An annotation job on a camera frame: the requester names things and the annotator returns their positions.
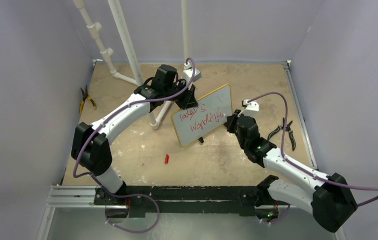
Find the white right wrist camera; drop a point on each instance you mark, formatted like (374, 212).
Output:
(250, 108)

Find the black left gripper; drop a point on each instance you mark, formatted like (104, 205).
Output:
(189, 100)

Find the red marker cap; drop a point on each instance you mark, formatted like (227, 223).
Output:
(166, 161)

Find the yellow-framed whiteboard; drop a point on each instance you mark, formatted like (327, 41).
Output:
(195, 122)

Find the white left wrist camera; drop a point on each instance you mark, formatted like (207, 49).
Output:
(187, 74)

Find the yellow-handled pliers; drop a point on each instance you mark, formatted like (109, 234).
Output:
(86, 97)

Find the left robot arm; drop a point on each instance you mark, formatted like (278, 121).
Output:
(91, 142)

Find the white PVC pipe frame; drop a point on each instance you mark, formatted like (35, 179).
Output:
(94, 28)

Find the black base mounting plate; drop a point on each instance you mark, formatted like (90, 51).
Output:
(140, 200)

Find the aluminium frame rail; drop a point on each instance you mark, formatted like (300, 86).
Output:
(71, 214)

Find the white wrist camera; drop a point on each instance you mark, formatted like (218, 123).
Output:
(187, 74)
(250, 108)

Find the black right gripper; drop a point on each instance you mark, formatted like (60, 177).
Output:
(231, 120)

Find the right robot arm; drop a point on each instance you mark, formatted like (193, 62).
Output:
(324, 196)

